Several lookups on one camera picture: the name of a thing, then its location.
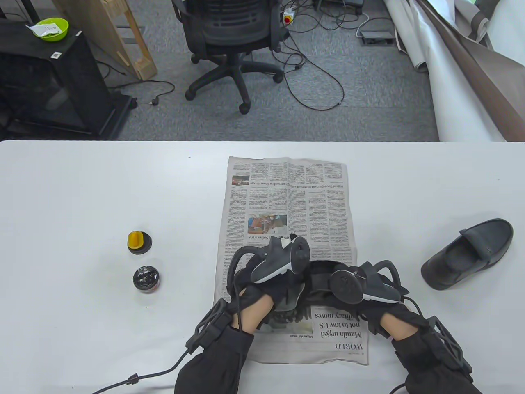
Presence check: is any black looped floor cable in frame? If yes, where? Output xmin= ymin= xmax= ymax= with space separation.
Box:
xmin=283 ymin=25 xmax=345 ymax=111

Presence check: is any black office chair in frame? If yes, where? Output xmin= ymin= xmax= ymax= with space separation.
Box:
xmin=171 ymin=0 xmax=291 ymax=115

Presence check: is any white packet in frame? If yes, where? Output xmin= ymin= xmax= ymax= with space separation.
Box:
xmin=25 ymin=23 xmax=60 ymax=38

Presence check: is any yellow-knob sponge polish lid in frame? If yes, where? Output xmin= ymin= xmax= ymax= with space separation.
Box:
xmin=127 ymin=231 xmax=152 ymax=256

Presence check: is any person's left hand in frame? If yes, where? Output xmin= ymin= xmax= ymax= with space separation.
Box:
xmin=235 ymin=281 xmax=290 ymax=317

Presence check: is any black shoe polish jar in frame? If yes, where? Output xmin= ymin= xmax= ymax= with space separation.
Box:
xmin=132 ymin=266 xmax=161 ymax=294

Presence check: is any person's right hand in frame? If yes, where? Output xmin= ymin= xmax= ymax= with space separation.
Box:
xmin=356 ymin=302 xmax=430 ymax=339

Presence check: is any white fabric sheet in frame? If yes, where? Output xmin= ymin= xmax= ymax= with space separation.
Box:
xmin=486 ymin=0 xmax=525 ymax=68

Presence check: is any wooden frame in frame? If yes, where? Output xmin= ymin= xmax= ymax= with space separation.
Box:
xmin=52 ymin=0 xmax=158 ymax=81

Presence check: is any black wrist mount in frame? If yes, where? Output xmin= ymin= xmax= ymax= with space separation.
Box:
xmin=185 ymin=299 xmax=232 ymax=351
xmin=427 ymin=316 xmax=474 ymax=374

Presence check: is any green bowl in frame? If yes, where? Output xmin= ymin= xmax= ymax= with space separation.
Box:
xmin=33 ymin=18 xmax=69 ymax=42

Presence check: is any black cable with plug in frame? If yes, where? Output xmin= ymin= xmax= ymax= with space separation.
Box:
xmin=107 ymin=80 xmax=176 ymax=106

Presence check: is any black metal leg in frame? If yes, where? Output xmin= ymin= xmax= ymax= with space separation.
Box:
xmin=18 ymin=0 xmax=41 ymax=23

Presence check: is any black right wrist mount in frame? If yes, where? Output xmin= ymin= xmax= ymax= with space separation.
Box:
xmin=427 ymin=316 xmax=474 ymax=374

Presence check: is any black cabinet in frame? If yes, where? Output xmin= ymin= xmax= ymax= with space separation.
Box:
xmin=0 ymin=20 xmax=138 ymax=141

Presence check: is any black left wrist mount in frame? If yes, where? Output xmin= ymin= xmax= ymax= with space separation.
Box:
xmin=185 ymin=299 xmax=232 ymax=351

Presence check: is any grey white polishing mitt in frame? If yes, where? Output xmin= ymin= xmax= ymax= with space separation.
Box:
xmin=262 ymin=232 xmax=307 ymax=330

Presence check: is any black leather shoe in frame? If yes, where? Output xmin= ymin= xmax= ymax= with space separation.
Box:
xmin=421 ymin=219 xmax=514 ymax=291
xmin=295 ymin=259 xmax=361 ymax=308

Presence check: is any person's right forearm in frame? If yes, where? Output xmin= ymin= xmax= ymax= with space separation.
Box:
xmin=379 ymin=314 xmax=484 ymax=394

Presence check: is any grey fabric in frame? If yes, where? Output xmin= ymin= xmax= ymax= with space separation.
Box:
xmin=451 ymin=0 xmax=503 ymax=50

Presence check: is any black floor box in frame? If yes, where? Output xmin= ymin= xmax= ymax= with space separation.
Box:
xmin=314 ymin=0 xmax=364 ymax=13

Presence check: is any white rolled sheet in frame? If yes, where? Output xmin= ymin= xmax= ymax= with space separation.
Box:
xmin=383 ymin=0 xmax=509 ymax=142

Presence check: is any person's left forearm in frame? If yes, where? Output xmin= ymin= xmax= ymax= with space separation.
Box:
xmin=174 ymin=295 xmax=275 ymax=394

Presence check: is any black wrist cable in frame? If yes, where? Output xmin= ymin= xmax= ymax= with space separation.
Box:
xmin=90 ymin=349 xmax=193 ymax=394

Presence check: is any grey left hand controller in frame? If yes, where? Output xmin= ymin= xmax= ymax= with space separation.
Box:
xmin=225 ymin=237 xmax=311 ymax=297

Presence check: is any newspaper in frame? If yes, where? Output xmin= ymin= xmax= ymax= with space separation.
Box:
xmin=214 ymin=156 xmax=369 ymax=366

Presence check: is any grey hand controller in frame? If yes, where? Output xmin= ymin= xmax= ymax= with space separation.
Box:
xmin=225 ymin=237 xmax=311 ymax=297
xmin=330 ymin=263 xmax=410 ymax=305

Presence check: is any brown sheet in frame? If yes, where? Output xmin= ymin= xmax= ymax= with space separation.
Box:
xmin=414 ymin=0 xmax=525 ymax=142

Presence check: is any grey right hand controller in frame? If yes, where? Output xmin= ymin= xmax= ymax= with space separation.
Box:
xmin=330 ymin=263 xmax=410 ymax=305

